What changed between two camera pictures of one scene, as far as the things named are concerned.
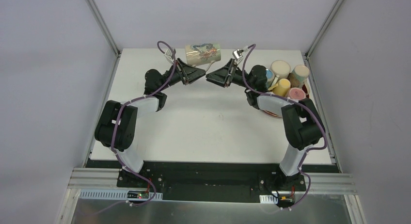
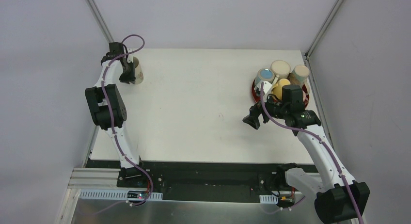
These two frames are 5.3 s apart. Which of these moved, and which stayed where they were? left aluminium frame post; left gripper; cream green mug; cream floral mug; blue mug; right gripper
Moved: left gripper; right gripper; cream floral mug
Stayed: blue mug; cream green mug; left aluminium frame post
